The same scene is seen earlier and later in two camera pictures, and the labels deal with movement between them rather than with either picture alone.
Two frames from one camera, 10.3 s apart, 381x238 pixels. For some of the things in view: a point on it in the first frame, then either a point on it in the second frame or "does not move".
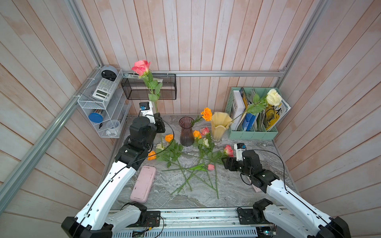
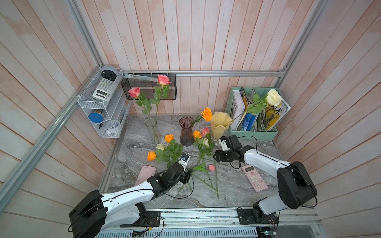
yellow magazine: x=274 y=114 does not move
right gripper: x=233 y=159 -> x=219 y=156
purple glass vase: x=187 y=136 does not move
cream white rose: x=273 y=98 does not move
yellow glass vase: x=220 y=122 does not move
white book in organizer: x=238 y=107 does not move
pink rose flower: x=142 y=69 -> x=135 y=92
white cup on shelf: x=112 y=126 does not move
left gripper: x=159 y=122 -> x=186 y=176
